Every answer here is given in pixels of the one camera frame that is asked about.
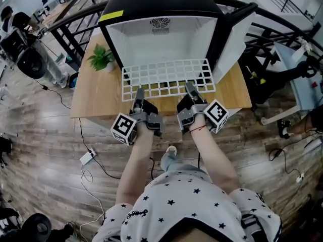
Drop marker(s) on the yellow warning sticker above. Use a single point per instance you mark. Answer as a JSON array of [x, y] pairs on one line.
[[111, 16]]

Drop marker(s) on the person's white shoe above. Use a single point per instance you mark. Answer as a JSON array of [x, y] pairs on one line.
[[171, 150]]

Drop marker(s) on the black metal railing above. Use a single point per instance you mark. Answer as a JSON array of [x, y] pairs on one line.
[[75, 17]]

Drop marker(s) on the person's grey jeans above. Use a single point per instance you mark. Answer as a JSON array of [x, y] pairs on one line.
[[168, 162]]

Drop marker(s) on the black bin with blue liner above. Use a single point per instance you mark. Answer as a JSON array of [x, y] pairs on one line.
[[73, 81]]

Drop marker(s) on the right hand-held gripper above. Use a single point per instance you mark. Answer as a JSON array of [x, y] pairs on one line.
[[215, 115]]

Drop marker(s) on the person's left forearm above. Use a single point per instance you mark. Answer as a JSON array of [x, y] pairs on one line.
[[136, 165]]

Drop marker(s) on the white wire shelf rack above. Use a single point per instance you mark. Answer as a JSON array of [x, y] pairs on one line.
[[165, 77]]

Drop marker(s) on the person's right forearm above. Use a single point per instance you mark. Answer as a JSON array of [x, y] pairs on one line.
[[214, 155]]

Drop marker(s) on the small potted green plant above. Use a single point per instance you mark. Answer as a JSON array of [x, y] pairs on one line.
[[101, 57]]

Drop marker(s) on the black mini fridge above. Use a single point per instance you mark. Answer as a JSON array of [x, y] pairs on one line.
[[156, 1]]

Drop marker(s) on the white star print shirt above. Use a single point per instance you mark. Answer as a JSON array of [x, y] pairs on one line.
[[181, 205]]

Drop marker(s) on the white power strip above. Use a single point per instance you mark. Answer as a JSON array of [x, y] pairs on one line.
[[87, 157], [300, 178]]

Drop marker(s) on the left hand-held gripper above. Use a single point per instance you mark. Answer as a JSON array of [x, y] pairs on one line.
[[123, 127]]

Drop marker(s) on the wooden desk with white legs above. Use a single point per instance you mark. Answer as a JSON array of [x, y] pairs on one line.
[[96, 97]]

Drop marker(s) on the light blue table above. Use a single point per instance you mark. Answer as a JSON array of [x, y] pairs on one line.
[[285, 57]]

